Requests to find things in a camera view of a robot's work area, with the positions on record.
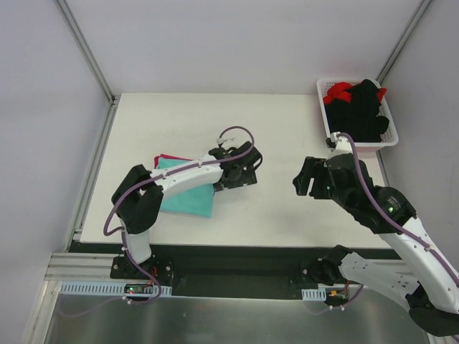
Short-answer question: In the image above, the left aluminium frame post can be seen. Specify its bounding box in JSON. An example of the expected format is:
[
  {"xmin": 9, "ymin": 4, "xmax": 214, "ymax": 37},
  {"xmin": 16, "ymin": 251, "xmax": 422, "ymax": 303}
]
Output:
[{"xmin": 53, "ymin": 0, "xmax": 115, "ymax": 105}]

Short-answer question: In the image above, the black t shirt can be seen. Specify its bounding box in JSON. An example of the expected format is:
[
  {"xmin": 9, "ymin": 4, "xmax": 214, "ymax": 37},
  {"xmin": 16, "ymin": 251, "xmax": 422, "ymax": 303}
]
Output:
[{"xmin": 324, "ymin": 79, "xmax": 389, "ymax": 143}]

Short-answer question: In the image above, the right grey cable duct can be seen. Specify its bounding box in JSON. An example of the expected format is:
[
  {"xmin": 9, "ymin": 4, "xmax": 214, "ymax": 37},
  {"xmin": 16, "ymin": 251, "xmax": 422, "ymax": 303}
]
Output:
[{"xmin": 301, "ymin": 287, "xmax": 327, "ymax": 302}]

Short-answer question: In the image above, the right aluminium frame post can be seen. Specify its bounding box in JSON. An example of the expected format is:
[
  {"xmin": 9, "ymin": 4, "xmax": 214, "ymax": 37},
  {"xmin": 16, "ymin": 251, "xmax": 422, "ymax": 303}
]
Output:
[{"xmin": 376, "ymin": 0, "xmax": 435, "ymax": 85}]

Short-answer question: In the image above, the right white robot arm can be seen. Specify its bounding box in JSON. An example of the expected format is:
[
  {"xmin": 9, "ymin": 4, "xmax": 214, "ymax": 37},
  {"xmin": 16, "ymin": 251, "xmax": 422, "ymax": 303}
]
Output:
[{"xmin": 293, "ymin": 153, "xmax": 458, "ymax": 339}]

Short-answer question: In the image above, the aluminium front rail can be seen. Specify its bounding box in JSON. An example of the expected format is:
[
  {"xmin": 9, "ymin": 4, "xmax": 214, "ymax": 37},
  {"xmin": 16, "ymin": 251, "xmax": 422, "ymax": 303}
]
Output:
[{"xmin": 44, "ymin": 252, "xmax": 119, "ymax": 286}]

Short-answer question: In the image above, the pink t shirt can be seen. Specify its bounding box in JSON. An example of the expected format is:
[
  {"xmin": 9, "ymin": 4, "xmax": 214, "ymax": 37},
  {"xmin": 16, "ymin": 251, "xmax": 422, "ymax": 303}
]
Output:
[{"xmin": 153, "ymin": 153, "xmax": 190, "ymax": 168}]

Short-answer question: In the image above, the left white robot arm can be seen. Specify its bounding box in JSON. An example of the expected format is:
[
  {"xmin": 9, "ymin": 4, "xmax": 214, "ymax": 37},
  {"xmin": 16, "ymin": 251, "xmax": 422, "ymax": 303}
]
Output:
[{"xmin": 103, "ymin": 141, "xmax": 262, "ymax": 279}]

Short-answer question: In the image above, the white plastic basket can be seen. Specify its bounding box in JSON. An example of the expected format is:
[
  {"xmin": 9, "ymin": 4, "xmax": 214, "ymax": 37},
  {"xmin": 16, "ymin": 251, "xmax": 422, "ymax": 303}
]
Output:
[{"xmin": 316, "ymin": 78, "xmax": 399, "ymax": 152}]

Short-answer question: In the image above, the left grey cable duct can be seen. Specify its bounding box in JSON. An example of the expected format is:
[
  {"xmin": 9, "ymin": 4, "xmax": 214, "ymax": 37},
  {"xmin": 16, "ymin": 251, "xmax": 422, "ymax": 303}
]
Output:
[{"xmin": 60, "ymin": 282, "xmax": 172, "ymax": 297}]

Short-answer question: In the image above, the teal t shirt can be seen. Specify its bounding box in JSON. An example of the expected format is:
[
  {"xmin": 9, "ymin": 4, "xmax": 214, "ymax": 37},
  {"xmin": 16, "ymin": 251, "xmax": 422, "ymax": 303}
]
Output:
[{"xmin": 156, "ymin": 159, "xmax": 214, "ymax": 218}]

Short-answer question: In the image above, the grey cable duct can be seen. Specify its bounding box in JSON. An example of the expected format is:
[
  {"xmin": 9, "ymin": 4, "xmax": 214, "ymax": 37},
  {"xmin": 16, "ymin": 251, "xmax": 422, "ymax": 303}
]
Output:
[
  {"xmin": 301, "ymin": 287, "xmax": 327, "ymax": 302},
  {"xmin": 60, "ymin": 282, "xmax": 172, "ymax": 297}
]

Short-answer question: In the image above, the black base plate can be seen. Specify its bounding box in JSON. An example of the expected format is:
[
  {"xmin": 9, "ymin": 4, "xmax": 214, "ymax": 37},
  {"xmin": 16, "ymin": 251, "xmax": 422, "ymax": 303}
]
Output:
[{"xmin": 70, "ymin": 242, "xmax": 365, "ymax": 299}]

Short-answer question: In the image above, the red t shirt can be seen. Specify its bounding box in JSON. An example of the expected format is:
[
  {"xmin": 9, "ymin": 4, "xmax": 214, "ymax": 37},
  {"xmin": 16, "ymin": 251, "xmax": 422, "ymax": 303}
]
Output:
[{"xmin": 323, "ymin": 81, "xmax": 389, "ymax": 105}]

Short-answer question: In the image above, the aluminium frame post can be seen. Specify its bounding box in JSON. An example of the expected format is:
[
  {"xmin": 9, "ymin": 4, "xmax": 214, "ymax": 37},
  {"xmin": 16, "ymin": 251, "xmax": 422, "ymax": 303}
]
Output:
[
  {"xmin": 53, "ymin": 0, "xmax": 115, "ymax": 105},
  {"xmin": 376, "ymin": 0, "xmax": 435, "ymax": 85}
]

